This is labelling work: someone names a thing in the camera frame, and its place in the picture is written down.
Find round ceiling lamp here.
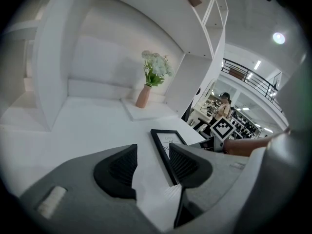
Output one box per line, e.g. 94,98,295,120
272,32,286,45

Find black balcony railing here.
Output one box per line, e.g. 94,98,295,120
221,58,284,112

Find white flower bouquet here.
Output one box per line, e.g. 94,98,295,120
141,50,175,88

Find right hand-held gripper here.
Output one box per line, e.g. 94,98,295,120
189,117,237,154

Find black framed nature picture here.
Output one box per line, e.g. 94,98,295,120
150,129,189,186

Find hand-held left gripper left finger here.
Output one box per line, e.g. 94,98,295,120
19,143,162,234

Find white desk with shelves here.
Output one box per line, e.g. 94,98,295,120
0,96,208,232

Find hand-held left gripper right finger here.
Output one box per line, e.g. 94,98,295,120
169,142,250,229

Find pink vase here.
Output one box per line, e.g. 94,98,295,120
135,83,153,109

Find person's right forearm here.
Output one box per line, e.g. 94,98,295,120
223,127,291,157

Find white shelving unit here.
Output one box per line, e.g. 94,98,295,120
0,0,230,133

